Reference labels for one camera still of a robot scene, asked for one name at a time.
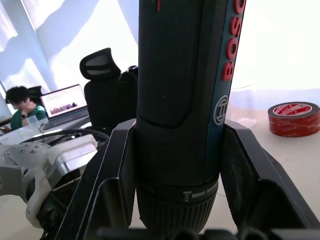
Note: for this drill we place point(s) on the clear plastic cup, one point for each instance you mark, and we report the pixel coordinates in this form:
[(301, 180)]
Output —
[(32, 122)]

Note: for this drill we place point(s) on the grey office desk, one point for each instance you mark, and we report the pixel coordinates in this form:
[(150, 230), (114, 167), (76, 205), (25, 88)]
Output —
[(25, 136)]

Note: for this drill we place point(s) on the dark red printed tape roll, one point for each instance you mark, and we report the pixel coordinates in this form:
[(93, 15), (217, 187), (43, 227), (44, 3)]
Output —
[(295, 122)]

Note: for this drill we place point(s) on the person in green shirt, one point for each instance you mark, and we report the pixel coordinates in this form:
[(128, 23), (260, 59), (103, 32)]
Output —
[(25, 112)]

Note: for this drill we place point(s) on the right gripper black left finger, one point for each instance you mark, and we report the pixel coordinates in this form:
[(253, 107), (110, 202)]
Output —
[(105, 180)]

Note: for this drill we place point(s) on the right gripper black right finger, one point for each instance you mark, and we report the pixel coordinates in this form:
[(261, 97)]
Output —
[(255, 187)]

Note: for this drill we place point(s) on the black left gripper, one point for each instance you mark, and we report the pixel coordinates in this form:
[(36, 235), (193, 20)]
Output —
[(57, 210)]

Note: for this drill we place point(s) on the open silver laptop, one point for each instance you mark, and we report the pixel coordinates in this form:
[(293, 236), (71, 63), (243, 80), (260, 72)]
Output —
[(65, 105)]

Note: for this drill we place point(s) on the dark green electric screwdriver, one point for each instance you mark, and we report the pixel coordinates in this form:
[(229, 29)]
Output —
[(162, 75)]

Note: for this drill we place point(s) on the black office chair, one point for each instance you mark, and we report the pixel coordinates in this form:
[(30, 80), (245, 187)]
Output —
[(107, 100)]

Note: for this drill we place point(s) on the black chair headrest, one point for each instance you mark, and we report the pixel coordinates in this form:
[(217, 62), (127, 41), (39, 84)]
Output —
[(35, 90)]

